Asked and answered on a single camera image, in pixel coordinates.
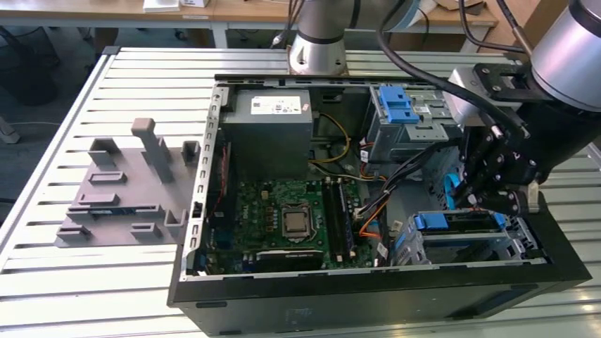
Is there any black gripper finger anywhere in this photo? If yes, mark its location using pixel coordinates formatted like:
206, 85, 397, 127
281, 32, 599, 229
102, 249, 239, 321
455, 124, 509, 208
477, 189, 533, 216

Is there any hard disk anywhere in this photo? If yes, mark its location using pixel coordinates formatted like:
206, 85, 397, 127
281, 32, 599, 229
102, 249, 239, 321
411, 210, 507, 236

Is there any blue data wire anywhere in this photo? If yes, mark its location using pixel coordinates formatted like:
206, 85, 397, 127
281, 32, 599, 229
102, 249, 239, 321
442, 171, 466, 211

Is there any metal disk bay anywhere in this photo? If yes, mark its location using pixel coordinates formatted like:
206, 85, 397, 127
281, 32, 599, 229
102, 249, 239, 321
403, 210, 529, 267

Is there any metal optical drive cage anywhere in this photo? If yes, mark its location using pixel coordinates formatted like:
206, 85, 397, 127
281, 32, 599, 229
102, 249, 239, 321
363, 84, 466, 163

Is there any blue plastic drive latch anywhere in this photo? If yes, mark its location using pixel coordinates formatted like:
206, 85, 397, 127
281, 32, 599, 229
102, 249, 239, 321
377, 86, 421, 125

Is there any wooden cabinet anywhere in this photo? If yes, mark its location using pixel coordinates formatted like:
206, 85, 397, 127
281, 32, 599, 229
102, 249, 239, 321
478, 0, 571, 56

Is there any silver CPU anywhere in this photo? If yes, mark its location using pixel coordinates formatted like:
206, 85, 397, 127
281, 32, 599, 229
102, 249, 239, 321
282, 211, 310, 236

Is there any brown cardboard piece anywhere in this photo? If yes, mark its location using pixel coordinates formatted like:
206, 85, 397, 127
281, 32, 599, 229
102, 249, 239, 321
434, 0, 485, 15

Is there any grey power supply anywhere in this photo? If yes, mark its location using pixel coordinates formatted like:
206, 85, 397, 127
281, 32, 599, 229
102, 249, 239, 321
218, 87, 314, 181

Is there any black PC case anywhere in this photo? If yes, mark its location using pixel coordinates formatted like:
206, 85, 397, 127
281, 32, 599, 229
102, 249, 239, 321
166, 73, 593, 336

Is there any black graphics card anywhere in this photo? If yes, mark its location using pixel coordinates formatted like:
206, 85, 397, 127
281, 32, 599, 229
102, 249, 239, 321
253, 248, 326, 273

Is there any green motherboard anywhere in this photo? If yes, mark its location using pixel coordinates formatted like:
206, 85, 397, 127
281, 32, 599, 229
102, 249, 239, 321
199, 177, 379, 275

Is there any black case fan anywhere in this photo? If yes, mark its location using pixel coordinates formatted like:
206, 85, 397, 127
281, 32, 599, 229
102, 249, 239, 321
207, 140, 237, 228

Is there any grey parts rack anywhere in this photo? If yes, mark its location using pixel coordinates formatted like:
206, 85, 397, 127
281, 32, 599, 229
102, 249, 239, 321
52, 118, 203, 250

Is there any RAM stick with blue label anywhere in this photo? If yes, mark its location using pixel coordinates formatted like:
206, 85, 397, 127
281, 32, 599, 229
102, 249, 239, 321
87, 207, 138, 216

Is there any grey table foot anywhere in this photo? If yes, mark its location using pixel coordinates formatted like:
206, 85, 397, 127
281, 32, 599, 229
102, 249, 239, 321
0, 115, 22, 145

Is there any black wire bundle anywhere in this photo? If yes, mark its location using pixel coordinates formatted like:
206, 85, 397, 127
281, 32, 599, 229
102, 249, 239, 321
354, 139, 454, 226

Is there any black wrist mount bracket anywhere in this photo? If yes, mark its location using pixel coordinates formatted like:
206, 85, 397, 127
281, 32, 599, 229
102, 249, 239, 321
471, 62, 554, 103

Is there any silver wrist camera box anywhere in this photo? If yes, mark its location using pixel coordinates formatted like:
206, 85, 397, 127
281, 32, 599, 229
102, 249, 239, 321
445, 68, 494, 126

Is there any red wire with white connector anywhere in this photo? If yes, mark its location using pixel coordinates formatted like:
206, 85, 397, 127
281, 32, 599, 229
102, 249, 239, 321
358, 139, 382, 181

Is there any thick black gripper cable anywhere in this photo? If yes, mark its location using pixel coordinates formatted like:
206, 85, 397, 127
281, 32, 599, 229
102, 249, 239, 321
374, 0, 531, 138

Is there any yellow wire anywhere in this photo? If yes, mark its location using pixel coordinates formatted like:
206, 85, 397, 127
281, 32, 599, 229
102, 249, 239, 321
307, 111, 353, 165

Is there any orange wire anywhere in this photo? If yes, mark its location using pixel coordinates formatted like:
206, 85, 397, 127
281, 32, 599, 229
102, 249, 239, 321
357, 199, 393, 241

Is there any black and white wire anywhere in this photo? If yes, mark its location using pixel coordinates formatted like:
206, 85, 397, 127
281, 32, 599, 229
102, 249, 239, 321
306, 161, 377, 182

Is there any red twisted fan wire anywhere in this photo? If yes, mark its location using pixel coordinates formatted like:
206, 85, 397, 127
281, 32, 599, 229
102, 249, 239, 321
209, 142, 231, 216

